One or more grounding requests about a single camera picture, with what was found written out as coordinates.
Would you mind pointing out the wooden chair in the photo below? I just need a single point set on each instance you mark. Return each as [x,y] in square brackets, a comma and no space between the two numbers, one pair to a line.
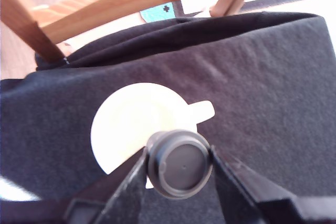
[105,6]

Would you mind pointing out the turquoise floor mat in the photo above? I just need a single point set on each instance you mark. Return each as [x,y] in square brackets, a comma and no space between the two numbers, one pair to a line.
[157,12]

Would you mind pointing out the grey coffee capsule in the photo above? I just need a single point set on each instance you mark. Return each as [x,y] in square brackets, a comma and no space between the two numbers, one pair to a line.
[181,166]

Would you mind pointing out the red patterned coffee mug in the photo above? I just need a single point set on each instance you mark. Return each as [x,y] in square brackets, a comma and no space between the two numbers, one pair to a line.
[136,119]

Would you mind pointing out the black tablecloth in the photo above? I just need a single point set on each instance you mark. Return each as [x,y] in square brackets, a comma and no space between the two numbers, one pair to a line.
[262,90]

